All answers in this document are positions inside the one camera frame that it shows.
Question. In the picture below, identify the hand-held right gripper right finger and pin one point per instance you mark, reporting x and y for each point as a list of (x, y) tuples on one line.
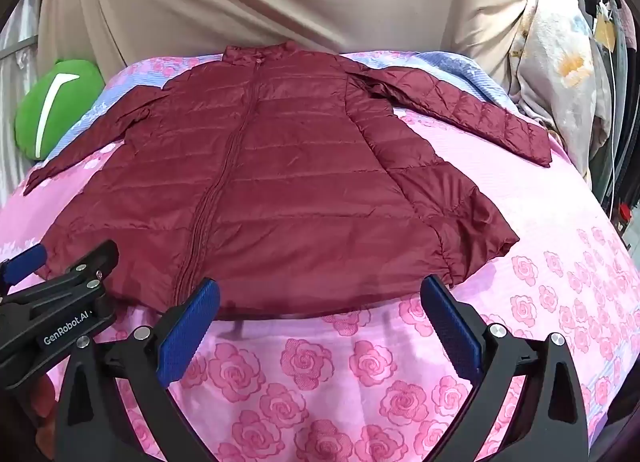
[(452, 327)]

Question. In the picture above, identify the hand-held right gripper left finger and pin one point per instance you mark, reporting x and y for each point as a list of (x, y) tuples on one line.
[(190, 327)]

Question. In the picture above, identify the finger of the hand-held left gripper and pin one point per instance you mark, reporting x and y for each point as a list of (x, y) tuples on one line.
[(27, 260), (95, 264)]

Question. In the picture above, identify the maroon quilted down jacket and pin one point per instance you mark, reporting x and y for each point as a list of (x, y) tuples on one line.
[(300, 167)]

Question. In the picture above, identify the person's left hand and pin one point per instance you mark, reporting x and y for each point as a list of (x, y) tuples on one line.
[(41, 399)]

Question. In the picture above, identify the pink rose print bed sheet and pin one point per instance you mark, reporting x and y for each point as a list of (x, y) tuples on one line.
[(350, 367)]

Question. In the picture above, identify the green plush pillow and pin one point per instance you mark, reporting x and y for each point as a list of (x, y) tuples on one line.
[(55, 107)]

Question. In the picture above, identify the white floral quilt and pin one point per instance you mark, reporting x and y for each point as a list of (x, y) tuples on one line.
[(550, 67)]

